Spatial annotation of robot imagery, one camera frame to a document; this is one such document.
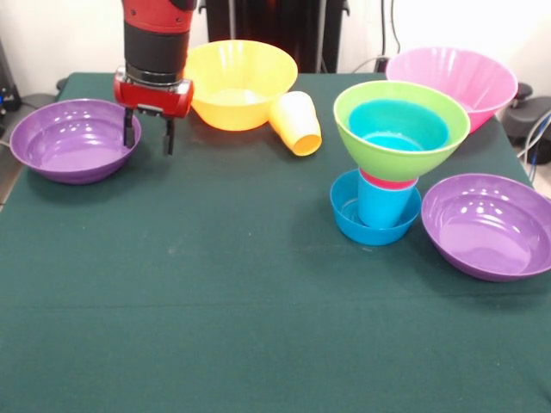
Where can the orange cup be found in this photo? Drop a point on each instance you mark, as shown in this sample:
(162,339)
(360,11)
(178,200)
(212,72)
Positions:
(297,129)

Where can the black knobbed device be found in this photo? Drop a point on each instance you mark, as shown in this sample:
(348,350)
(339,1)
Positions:
(538,116)

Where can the red cup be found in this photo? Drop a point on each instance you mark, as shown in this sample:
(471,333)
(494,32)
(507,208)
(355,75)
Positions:
(387,184)

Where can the green bowl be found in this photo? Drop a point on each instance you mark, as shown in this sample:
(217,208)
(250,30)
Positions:
(396,165)

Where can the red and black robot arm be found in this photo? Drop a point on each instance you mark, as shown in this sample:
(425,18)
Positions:
(157,38)

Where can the dark green tablecloth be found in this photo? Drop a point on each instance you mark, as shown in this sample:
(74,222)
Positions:
(172,344)

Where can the purple bowl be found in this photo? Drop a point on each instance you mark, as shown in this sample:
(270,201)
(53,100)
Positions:
(486,241)
(64,159)

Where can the black computer tower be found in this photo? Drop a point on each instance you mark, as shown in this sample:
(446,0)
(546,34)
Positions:
(8,86)

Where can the blue cup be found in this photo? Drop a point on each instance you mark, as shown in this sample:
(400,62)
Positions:
(383,208)

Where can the orange bowl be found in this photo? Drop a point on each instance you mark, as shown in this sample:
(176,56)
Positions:
(241,112)

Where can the blue bowl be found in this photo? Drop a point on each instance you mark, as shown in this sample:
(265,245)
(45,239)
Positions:
(374,236)
(387,120)

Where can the pink bowl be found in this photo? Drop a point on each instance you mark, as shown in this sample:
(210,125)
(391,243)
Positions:
(473,86)

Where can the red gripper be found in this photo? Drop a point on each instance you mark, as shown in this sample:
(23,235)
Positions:
(152,99)

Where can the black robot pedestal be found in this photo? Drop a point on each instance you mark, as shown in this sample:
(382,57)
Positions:
(280,26)

